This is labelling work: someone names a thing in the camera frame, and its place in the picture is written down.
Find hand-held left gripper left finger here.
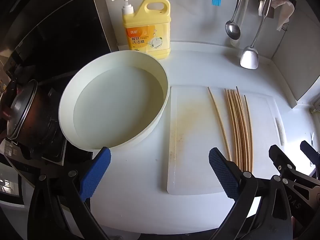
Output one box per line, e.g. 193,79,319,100
27,147,112,240

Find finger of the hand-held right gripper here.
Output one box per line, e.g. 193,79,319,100
269,144,320,190
300,140,320,167

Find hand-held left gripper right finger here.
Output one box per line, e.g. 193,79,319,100
209,147,293,240

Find bunch of wooden chopsticks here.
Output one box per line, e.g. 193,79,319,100
224,86,254,173

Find wooden chopstick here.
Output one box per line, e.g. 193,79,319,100
207,87,231,161

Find white round plastic basin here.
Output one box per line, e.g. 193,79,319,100
58,50,171,153

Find white plastic cutting board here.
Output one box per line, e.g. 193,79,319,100
167,85,285,195

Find black gas stove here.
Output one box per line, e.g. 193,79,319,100
0,137,94,205

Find dark cooking pot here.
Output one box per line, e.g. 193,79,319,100
0,80,64,154

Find glass pot lid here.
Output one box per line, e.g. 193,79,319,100
5,79,38,140

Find hanging metal spatula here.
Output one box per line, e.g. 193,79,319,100
239,0,274,70

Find hanging metal ladle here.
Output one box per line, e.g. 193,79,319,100
224,0,250,40

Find white hanging cloth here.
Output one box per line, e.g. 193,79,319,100
271,0,296,32

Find black range hood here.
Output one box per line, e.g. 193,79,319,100
0,0,116,85

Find hanging metal kitchen utensil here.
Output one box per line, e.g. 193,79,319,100
258,0,270,17

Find yellow dish soap pump bottle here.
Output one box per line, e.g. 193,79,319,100
111,0,171,60

